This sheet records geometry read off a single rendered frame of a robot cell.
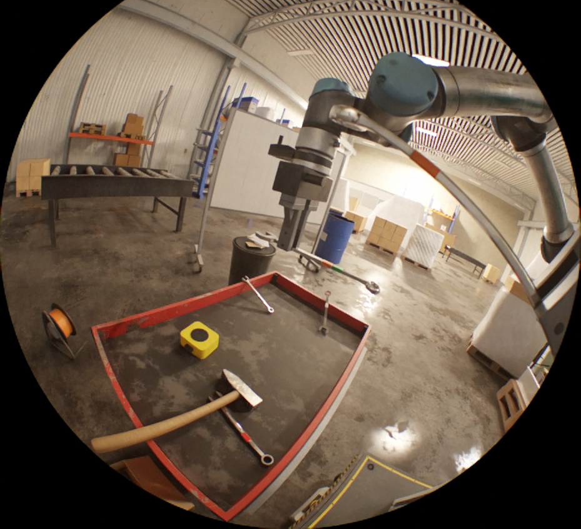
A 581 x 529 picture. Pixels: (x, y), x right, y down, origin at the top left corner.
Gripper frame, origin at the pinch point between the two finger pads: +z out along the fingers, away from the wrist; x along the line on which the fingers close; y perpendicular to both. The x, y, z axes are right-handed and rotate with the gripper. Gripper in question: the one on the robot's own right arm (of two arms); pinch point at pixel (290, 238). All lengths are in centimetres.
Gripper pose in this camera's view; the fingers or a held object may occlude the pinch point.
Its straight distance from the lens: 39.6
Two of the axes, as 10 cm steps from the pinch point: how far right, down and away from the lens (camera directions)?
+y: 8.1, 3.6, -4.6
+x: 5.2, -0.9, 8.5
